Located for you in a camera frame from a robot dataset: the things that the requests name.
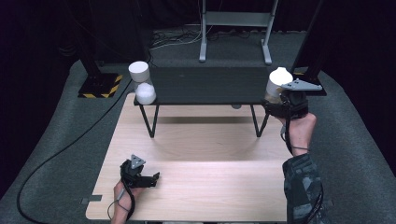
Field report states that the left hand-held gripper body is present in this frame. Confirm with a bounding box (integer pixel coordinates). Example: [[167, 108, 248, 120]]
[[120, 153, 148, 189]]

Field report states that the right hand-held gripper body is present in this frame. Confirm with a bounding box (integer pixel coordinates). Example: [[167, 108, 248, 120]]
[[277, 77, 323, 121]]

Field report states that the white bottle with spout cap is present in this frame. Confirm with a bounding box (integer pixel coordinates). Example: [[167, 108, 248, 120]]
[[264, 66, 294, 104]]

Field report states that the black low shelf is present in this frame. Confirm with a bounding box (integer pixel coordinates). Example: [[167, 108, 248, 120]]
[[134, 65, 278, 139]]

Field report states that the clear jar with grey lid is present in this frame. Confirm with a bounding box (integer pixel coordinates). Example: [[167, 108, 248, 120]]
[[128, 61, 158, 105]]

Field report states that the person's left hand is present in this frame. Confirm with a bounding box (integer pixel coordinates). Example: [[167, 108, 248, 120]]
[[113, 180, 145, 213]]

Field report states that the person's right hand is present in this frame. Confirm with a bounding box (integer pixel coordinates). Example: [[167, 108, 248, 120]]
[[276, 112, 318, 157]]

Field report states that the black stand with striped base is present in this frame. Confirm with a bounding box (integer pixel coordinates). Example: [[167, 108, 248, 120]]
[[73, 0, 124, 100], [290, 0, 328, 97]]

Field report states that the dark tape strip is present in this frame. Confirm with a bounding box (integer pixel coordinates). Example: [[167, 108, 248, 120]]
[[80, 194, 104, 205]]

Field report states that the grey metal stand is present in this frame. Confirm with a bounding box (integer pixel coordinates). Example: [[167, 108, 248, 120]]
[[199, 0, 279, 66]]

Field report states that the thick black floor cable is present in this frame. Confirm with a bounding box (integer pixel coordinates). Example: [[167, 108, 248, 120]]
[[17, 50, 153, 224]]

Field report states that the bundle of thin cables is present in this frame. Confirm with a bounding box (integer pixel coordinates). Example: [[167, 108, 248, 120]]
[[150, 25, 204, 49]]

